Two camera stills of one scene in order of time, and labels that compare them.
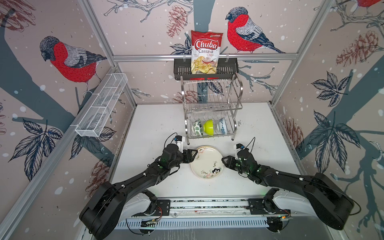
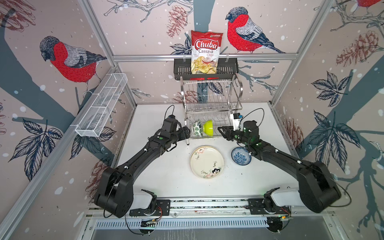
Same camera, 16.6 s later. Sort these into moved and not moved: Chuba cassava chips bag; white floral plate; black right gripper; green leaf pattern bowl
Moved: black right gripper
Not moved: white floral plate; Chuba cassava chips bag; green leaf pattern bowl
